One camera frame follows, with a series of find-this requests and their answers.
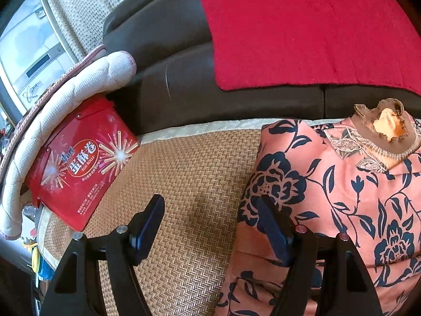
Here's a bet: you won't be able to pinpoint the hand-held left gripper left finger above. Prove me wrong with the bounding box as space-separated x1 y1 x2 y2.
41 195 166 316

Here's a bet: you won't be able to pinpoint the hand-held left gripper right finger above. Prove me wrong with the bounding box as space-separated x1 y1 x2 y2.
256 196 384 316

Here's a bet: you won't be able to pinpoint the pink floral garment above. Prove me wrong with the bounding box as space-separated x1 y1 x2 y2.
214 97 421 316

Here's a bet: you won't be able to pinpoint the woven bamboo mat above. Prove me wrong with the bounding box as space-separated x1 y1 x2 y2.
38 117 349 316

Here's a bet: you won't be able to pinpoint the red tin box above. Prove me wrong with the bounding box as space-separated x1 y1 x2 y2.
24 94 141 233

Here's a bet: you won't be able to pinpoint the colourful plastic toys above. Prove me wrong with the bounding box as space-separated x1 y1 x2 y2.
20 204 55 280

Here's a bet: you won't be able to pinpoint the dark brown leather sofa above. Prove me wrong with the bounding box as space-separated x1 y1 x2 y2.
103 0 421 135

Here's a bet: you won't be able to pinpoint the white quilted cloth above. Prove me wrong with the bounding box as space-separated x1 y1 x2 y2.
0 51 137 241

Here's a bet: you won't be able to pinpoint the red blanket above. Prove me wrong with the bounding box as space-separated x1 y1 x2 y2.
192 0 421 96

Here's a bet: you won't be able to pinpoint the silver refrigerator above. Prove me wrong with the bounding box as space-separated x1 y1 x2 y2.
0 0 79 112

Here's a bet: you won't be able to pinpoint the beige dotted curtain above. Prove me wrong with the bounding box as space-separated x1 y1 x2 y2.
43 0 194 63

